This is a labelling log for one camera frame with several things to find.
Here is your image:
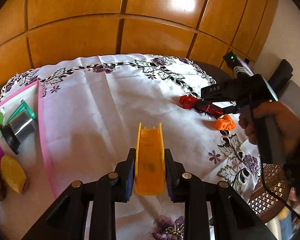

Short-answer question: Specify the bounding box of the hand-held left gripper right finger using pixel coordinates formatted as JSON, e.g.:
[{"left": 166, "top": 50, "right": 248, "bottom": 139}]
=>
[{"left": 164, "top": 148, "right": 275, "bottom": 240}]

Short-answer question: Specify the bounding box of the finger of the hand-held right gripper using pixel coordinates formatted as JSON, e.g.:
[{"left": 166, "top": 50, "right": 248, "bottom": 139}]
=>
[
  {"left": 221, "top": 104, "right": 242, "bottom": 116},
  {"left": 200, "top": 79, "right": 241, "bottom": 103}
]

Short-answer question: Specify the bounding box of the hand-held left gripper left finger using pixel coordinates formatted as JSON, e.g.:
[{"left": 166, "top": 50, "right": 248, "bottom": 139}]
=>
[{"left": 22, "top": 148, "right": 137, "bottom": 240}]

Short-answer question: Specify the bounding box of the red plastic toy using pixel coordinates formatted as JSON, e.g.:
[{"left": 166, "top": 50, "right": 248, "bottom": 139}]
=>
[{"left": 179, "top": 95, "right": 225, "bottom": 117}]

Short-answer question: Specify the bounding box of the yellow-orange toy slide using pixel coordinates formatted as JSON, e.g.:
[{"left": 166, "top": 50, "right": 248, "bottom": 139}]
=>
[{"left": 135, "top": 122, "right": 165, "bottom": 196}]

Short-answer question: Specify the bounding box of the white tray with pink rim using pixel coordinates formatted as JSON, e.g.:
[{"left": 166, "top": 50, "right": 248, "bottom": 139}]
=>
[{"left": 0, "top": 81, "right": 61, "bottom": 230}]

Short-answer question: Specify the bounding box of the yellow plastic toy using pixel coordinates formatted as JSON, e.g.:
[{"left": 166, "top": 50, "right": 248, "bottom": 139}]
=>
[{"left": 0, "top": 155, "right": 27, "bottom": 194}]

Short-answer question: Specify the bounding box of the silver cup with black base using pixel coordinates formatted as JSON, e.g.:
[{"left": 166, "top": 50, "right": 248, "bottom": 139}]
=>
[{"left": 0, "top": 112, "right": 37, "bottom": 155}]

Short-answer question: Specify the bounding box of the person's right hand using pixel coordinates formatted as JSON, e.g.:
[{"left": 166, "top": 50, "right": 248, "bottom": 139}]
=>
[{"left": 238, "top": 102, "right": 300, "bottom": 161}]

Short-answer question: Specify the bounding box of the orange plastic block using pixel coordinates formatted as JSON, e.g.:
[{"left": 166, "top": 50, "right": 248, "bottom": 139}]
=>
[{"left": 215, "top": 114, "right": 237, "bottom": 131}]

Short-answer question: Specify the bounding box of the white floral tablecloth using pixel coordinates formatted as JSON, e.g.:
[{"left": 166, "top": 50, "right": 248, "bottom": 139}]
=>
[{"left": 0, "top": 54, "right": 263, "bottom": 240}]

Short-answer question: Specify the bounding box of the wicker chair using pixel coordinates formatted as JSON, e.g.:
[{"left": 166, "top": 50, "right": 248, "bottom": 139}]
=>
[{"left": 247, "top": 164, "right": 293, "bottom": 223}]

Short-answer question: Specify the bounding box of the teal plastic toy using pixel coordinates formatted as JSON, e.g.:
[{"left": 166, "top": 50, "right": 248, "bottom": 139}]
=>
[{"left": 7, "top": 100, "right": 38, "bottom": 126}]

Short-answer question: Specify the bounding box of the wooden wardrobe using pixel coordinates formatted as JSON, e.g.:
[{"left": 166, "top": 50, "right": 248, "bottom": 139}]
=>
[{"left": 0, "top": 0, "right": 280, "bottom": 90}]

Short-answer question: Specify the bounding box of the black cable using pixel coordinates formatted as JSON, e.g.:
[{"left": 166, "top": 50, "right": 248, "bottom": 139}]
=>
[{"left": 261, "top": 163, "right": 300, "bottom": 221}]

